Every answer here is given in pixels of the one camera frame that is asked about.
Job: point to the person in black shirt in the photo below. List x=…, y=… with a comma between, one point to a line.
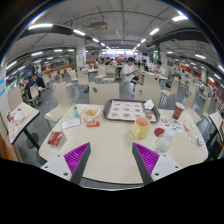
x=33, y=80

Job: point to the yellow mug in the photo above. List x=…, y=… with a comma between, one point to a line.
x=141, y=127

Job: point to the beige chair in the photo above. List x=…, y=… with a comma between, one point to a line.
x=145, y=93
x=99, y=94
x=64, y=103

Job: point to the red paper box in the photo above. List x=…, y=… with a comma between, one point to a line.
x=56, y=137

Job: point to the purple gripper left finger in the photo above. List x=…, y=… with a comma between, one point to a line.
x=71, y=165

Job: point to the beige chair back right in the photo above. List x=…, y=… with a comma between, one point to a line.
x=145, y=93

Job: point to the dark food tray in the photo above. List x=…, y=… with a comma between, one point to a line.
x=129, y=110

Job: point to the beige chair far left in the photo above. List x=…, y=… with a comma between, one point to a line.
x=64, y=103

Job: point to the clear plastic water bottle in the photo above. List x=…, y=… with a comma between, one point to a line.
x=164, y=141

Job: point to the colourful sticker sheet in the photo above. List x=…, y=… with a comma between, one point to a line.
x=168, y=122

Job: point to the red ketchup packet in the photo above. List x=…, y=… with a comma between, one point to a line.
x=93, y=124

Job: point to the white receipt paper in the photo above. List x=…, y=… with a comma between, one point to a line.
x=70, y=123

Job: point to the person in white shirt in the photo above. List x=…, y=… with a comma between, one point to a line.
x=130, y=73

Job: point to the side table left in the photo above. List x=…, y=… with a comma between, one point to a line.
x=22, y=116

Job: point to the beige chair back left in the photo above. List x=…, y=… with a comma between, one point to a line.
x=99, y=94

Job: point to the red paper cup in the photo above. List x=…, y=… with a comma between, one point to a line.
x=178, y=110

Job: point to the red round lid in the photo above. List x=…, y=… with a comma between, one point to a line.
x=158, y=131

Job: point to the small green-capped bottle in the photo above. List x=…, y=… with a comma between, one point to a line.
x=76, y=113

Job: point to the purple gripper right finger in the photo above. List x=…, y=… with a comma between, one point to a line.
x=151, y=165

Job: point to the white napkin on tray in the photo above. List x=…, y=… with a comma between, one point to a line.
x=149, y=104

